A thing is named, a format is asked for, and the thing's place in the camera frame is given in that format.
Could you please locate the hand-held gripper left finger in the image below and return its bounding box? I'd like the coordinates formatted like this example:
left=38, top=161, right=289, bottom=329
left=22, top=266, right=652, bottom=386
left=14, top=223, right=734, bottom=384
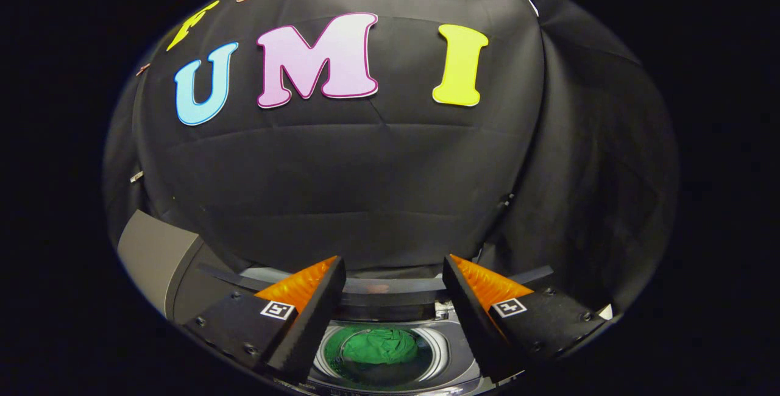
left=183, top=255, right=347, bottom=384

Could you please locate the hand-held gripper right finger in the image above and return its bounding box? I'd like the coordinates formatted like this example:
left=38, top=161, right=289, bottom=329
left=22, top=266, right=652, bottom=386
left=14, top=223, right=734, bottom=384
left=442, top=254, right=610, bottom=383

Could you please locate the grey washing machine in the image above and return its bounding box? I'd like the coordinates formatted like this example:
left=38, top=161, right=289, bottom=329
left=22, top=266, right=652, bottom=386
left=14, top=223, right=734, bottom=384
left=174, top=244, right=555, bottom=396

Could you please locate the green polo shirt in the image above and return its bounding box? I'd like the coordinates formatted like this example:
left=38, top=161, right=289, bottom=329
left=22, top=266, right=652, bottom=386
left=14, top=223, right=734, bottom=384
left=326, top=323, right=428, bottom=380

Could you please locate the black backdrop cloth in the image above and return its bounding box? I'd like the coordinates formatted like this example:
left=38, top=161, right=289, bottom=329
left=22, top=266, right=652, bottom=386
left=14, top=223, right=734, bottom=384
left=102, top=0, right=680, bottom=324

